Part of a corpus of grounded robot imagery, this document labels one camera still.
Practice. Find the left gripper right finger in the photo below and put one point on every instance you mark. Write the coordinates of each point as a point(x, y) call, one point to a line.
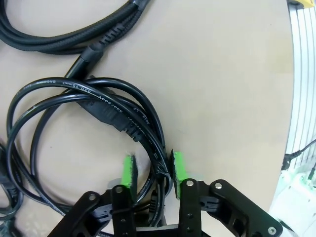
point(222, 209)

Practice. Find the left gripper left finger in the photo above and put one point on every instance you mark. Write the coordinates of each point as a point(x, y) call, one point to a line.
point(123, 212)

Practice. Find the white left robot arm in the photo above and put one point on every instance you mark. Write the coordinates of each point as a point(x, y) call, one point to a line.
point(296, 197)

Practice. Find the aluminium profile rail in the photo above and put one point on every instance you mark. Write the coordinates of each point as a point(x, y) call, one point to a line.
point(303, 74)

